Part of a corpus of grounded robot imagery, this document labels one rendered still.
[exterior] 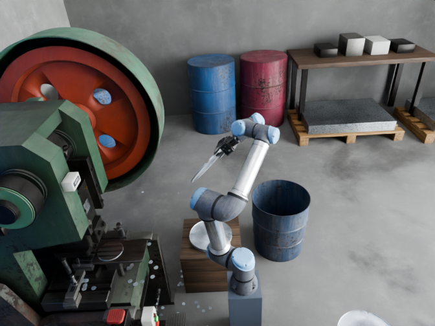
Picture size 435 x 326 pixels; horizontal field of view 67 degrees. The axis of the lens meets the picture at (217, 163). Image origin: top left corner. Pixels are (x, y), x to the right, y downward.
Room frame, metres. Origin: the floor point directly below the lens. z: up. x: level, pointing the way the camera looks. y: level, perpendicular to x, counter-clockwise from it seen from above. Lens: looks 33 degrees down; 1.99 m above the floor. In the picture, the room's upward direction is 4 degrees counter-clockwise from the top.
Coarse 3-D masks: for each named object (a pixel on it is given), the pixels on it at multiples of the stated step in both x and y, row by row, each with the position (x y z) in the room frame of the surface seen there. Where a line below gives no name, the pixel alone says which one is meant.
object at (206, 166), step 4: (216, 152) 1.55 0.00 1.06; (212, 156) 1.52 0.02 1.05; (212, 160) 1.66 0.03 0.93; (204, 164) 1.49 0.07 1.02; (208, 164) 1.64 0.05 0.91; (204, 168) 1.54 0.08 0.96; (200, 172) 1.52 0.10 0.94; (204, 172) 1.68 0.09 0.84; (196, 176) 1.50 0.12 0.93; (200, 176) 1.66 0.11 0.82; (192, 180) 1.51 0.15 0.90
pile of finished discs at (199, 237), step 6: (222, 222) 1.72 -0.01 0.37; (192, 228) 1.67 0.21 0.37; (198, 228) 1.67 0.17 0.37; (204, 228) 1.66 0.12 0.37; (228, 228) 1.65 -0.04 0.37; (192, 234) 1.62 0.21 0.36; (198, 234) 1.61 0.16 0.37; (204, 234) 1.60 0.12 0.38; (228, 234) 1.60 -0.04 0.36; (192, 240) 1.56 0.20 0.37; (198, 240) 1.56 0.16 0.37; (204, 240) 1.55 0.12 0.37; (198, 246) 1.50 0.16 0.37; (204, 246) 1.50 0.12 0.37
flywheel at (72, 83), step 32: (32, 64) 1.47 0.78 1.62; (64, 64) 1.50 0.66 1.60; (96, 64) 1.46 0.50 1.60; (0, 96) 1.47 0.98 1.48; (32, 96) 1.51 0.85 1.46; (64, 96) 1.50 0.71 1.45; (128, 96) 1.46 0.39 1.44; (96, 128) 1.50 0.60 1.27; (128, 128) 1.49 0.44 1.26; (128, 160) 1.46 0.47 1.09
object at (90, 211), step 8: (80, 184) 1.16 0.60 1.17; (80, 192) 1.13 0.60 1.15; (88, 192) 1.19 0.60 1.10; (88, 200) 1.17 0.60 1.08; (88, 208) 1.15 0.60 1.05; (88, 216) 1.12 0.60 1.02; (96, 216) 1.17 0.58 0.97; (96, 224) 1.11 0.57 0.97; (104, 224) 1.16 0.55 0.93; (96, 232) 1.09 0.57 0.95; (88, 240) 1.06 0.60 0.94; (96, 240) 1.08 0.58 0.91; (64, 248) 1.06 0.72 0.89
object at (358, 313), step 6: (348, 312) 1.00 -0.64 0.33; (354, 312) 1.00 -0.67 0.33; (360, 312) 0.99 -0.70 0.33; (366, 312) 0.99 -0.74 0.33; (342, 318) 0.97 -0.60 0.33; (348, 318) 0.97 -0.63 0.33; (354, 318) 0.96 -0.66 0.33; (360, 318) 0.96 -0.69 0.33; (366, 318) 0.96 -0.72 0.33; (372, 318) 0.96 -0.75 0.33; (378, 318) 0.95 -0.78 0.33; (342, 324) 0.94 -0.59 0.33; (348, 324) 0.93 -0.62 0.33; (354, 324) 0.93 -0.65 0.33; (360, 324) 0.93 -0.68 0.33; (366, 324) 0.93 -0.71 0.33; (372, 324) 0.93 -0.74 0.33; (378, 324) 0.92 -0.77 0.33; (384, 324) 0.92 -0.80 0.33
